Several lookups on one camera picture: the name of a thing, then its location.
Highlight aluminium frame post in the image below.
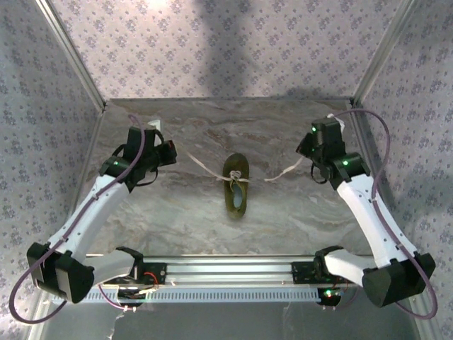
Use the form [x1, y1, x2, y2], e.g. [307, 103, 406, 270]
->
[406, 300, 440, 340]
[27, 297, 54, 340]
[35, 0, 108, 111]
[351, 0, 425, 107]

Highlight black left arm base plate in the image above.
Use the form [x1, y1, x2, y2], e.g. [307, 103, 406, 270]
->
[133, 261, 168, 286]

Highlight black controller board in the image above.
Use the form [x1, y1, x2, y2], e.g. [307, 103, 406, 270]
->
[317, 287, 343, 306]
[117, 287, 156, 308]

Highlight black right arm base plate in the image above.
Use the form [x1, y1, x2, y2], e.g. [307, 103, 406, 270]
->
[292, 261, 323, 285]

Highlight olive green shoe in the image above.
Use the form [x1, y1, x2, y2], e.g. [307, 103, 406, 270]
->
[222, 152, 251, 220]

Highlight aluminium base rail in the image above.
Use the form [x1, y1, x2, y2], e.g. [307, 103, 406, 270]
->
[84, 254, 376, 288]

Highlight slotted grey cable duct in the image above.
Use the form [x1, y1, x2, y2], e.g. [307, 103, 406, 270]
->
[49, 285, 332, 305]

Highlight black left controller board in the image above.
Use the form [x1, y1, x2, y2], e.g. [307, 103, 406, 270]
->
[117, 287, 156, 308]

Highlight aluminium table side rail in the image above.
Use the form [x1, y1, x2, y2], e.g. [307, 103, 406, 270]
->
[348, 100, 401, 256]
[76, 106, 107, 199]

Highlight beige shoelace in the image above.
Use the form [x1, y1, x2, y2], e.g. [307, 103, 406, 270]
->
[176, 146, 305, 200]

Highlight black right controller board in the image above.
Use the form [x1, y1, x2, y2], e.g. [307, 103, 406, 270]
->
[317, 287, 343, 306]

